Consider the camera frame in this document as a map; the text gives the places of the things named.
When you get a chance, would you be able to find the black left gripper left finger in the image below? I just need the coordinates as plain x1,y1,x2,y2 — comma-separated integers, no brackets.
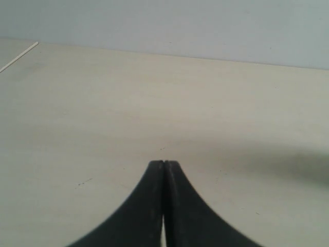
70,161,165,247

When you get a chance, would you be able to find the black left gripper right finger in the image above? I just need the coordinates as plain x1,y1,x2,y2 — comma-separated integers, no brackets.
163,161,259,247

